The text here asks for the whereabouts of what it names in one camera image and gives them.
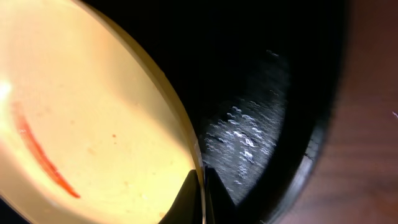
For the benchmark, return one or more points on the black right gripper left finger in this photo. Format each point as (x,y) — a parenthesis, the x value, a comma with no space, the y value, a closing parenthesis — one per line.
(186,208)

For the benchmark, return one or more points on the black round serving tray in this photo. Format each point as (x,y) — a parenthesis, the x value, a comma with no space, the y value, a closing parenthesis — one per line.
(257,80)

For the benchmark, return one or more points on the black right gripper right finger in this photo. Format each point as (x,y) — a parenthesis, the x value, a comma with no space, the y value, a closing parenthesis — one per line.
(220,208)

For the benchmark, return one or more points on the yellow plate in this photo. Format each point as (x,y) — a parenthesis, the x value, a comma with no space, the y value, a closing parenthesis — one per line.
(91,129)

